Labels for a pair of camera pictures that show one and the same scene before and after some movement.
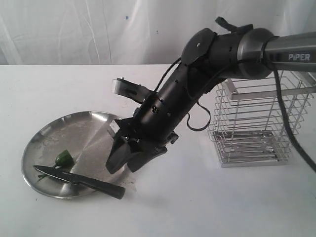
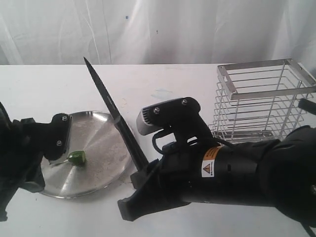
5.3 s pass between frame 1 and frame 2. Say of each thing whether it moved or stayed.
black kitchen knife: moved
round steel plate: stayed
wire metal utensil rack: stayed
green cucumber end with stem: moved
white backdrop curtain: stayed
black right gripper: moved
